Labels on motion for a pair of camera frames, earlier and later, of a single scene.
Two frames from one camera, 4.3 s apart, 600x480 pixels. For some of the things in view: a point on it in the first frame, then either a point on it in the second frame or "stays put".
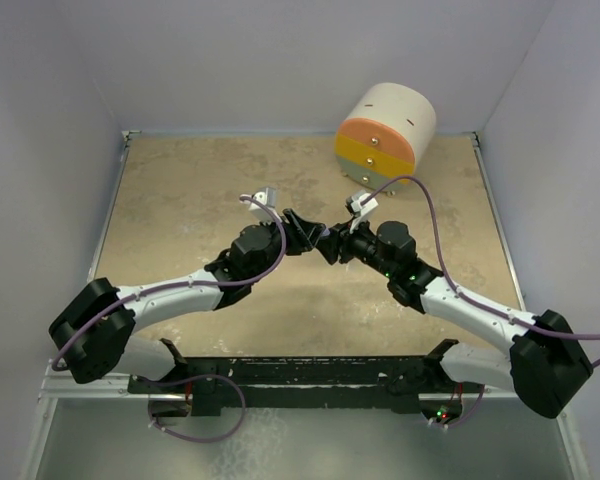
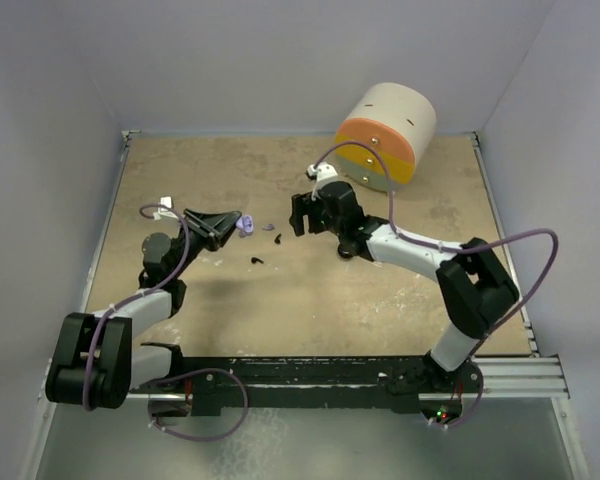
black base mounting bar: [302, 384] stays put
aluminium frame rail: [68, 382] stays put
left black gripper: [301, 235] to [216, 225]
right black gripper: [329, 245] to [304, 205]
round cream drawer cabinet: [385, 134] stays put
